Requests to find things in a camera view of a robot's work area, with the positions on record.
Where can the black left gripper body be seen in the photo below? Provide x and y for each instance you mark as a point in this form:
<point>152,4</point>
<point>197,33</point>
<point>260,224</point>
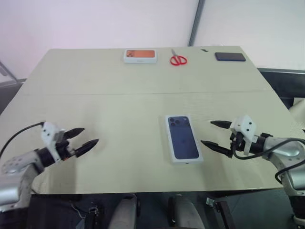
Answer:
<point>64,150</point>

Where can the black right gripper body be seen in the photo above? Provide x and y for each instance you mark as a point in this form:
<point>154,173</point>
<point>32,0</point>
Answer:
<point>237,143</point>

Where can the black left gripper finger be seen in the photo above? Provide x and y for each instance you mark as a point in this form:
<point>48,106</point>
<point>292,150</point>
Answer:
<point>87,147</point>
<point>75,132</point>

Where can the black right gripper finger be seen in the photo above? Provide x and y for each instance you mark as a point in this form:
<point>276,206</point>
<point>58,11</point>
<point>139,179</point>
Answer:
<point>215,146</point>
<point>221,124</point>

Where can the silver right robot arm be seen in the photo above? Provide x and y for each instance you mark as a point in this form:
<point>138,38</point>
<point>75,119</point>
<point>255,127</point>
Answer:
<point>288,149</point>

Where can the dark blue phone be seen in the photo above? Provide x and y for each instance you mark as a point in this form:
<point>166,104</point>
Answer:
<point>230,56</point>

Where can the white box orange phone print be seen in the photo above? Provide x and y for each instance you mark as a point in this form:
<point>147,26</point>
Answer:
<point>140,54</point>

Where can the white rounded object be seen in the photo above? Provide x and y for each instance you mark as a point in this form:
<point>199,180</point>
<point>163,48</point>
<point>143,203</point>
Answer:
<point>299,112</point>

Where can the dark grey furniture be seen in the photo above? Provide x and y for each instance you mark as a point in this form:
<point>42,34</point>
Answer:
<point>281,81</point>

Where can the grey rounded shape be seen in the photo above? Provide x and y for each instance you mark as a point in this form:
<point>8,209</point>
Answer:
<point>124,214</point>
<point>186,214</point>

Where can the grey metal pole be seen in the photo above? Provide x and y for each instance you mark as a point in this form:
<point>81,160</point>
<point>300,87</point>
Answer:
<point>196,21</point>

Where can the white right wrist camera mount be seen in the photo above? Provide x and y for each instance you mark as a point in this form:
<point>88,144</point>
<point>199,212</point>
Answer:
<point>245,126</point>

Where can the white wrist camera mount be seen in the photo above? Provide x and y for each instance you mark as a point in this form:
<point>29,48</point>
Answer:
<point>245,126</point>
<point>48,133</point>

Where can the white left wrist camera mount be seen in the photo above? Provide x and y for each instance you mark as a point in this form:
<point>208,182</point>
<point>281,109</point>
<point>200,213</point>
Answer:
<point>48,133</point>

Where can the black metal bracket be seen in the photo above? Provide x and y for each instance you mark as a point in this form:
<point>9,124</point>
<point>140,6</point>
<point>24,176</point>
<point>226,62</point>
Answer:
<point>225,214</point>

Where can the grey metal frame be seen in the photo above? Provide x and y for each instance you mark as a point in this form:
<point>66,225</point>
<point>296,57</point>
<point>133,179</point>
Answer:
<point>3,67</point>

